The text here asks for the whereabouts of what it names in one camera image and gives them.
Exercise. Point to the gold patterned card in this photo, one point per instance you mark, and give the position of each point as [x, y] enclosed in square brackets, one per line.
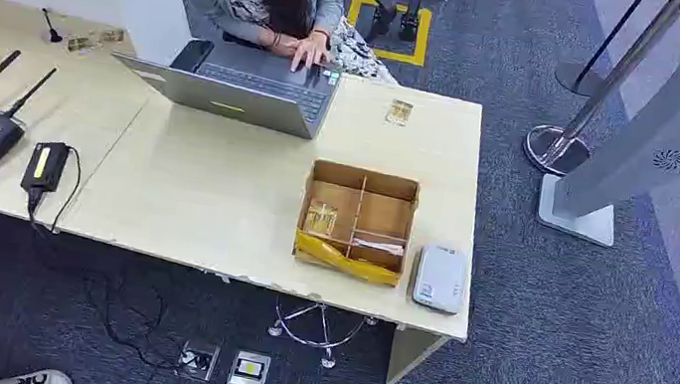
[399, 112]
[320, 218]
[112, 35]
[81, 42]

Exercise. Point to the wooden box with dividers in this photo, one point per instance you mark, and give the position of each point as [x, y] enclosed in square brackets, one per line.
[377, 212]

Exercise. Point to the pink white card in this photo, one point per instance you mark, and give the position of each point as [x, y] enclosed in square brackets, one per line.
[380, 247]

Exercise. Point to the white card reader device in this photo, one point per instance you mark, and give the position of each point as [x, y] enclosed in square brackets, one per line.
[439, 278]

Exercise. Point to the grey laptop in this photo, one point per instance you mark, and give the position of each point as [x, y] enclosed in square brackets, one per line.
[247, 92]

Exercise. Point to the chrome chair base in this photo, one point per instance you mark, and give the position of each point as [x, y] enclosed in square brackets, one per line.
[320, 334]

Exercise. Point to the black robot legs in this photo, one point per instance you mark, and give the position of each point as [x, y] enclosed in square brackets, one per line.
[399, 6]

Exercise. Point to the floor socket box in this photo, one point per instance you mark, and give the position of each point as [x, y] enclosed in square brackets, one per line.
[198, 360]
[249, 371]

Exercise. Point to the black smartphone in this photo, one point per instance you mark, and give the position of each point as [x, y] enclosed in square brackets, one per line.
[192, 54]

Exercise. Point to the black power adapter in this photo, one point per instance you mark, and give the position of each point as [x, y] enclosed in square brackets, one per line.
[45, 166]

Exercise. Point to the grey kiosk stand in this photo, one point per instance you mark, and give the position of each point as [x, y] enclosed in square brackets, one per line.
[655, 128]

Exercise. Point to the small black desk microphone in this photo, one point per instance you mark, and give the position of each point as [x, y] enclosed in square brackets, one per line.
[51, 30]

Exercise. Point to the white shoe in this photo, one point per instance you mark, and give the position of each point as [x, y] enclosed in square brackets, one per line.
[37, 379]

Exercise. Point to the yellow floor tape frame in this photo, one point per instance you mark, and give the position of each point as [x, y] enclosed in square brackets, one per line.
[420, 35]

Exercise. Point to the chrome stanchion post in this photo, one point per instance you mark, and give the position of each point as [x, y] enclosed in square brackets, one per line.
[580, 118]

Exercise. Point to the black stanchion post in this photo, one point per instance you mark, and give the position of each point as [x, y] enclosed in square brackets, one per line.
[590, 66]

